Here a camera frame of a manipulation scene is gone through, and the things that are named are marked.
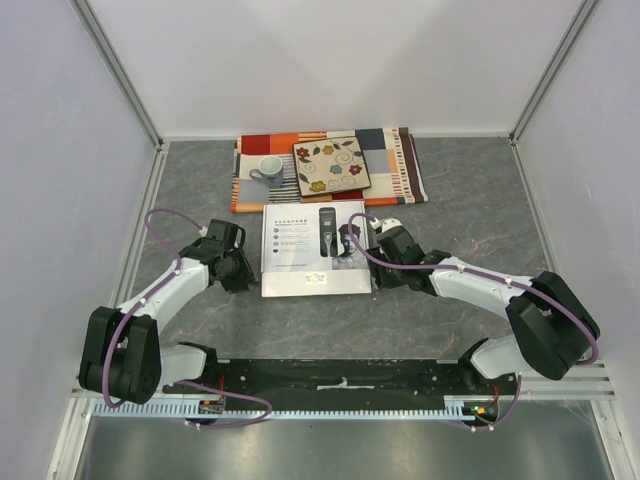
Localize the white hair clipper kit box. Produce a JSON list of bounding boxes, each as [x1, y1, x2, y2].
[[260, 200, 372, 298]]

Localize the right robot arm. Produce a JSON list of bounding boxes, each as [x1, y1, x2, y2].
[[367, 219, 600, 394]]

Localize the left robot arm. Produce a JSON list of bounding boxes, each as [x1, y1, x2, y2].
[[79, 219, 256, 409]]

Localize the patchwork orange cloth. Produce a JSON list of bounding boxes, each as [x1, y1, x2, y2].
[[230, 127, 428, 213]]

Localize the striped grey mug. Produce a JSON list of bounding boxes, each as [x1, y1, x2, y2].
[[249, 155, 284, 189]]

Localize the floral square plate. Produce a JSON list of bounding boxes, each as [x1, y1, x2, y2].
[[293, 136, 372, 198]]

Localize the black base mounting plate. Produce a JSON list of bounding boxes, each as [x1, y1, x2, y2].
[[193, 359, 517, 408]]

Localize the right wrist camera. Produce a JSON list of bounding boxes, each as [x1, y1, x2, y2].
[[369, 217, 402, 235]]

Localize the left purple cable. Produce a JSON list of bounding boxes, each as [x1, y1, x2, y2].
[[102, 208, 274, 432]]

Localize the grey cable duct rail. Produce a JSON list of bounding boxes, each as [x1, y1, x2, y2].
[[91, 397, 477, 421]]

